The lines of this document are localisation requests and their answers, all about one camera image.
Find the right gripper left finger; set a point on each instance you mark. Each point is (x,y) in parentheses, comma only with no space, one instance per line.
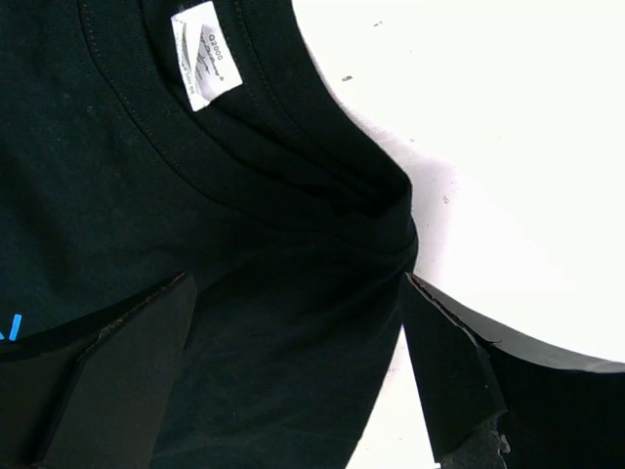
(92,392)

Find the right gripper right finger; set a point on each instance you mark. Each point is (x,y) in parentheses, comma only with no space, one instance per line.
(493,397)

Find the black t-shirt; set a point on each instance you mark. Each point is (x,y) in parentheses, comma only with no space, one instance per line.
(144,139)

